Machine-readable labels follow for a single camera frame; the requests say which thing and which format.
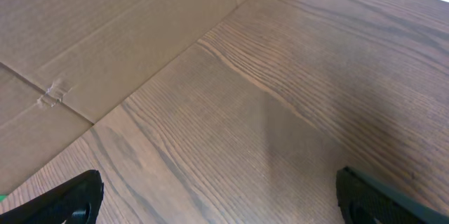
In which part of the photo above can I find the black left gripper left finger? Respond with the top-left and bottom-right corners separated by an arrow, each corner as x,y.
1,170 -> 104,224

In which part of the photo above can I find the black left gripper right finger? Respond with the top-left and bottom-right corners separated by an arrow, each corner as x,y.
336,166 -> 448,224

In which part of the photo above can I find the brown cardboard box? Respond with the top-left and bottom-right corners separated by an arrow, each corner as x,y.
1,0 -> 245,194

